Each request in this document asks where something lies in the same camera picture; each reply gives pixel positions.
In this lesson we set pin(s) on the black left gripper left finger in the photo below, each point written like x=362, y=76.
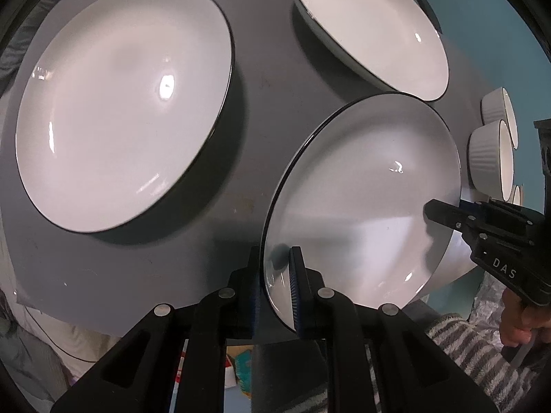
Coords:
x=173, y=360

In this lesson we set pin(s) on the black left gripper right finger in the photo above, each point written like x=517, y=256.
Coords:
x=379, y=360

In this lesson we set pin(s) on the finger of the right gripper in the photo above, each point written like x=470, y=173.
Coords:
x=449, y=215

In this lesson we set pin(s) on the white ribbed bowl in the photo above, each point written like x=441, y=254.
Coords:
x=497, y=105
x=491, y=160
x=517, y=196

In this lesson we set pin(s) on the white plate black rim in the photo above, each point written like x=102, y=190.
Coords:
x=118, y=106
x=352, y=200
x=391, y=43

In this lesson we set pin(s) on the person's right hand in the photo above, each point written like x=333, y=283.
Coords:
x=519, y=323

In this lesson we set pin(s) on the striped grey white garment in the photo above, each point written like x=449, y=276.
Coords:
x=504, y=384

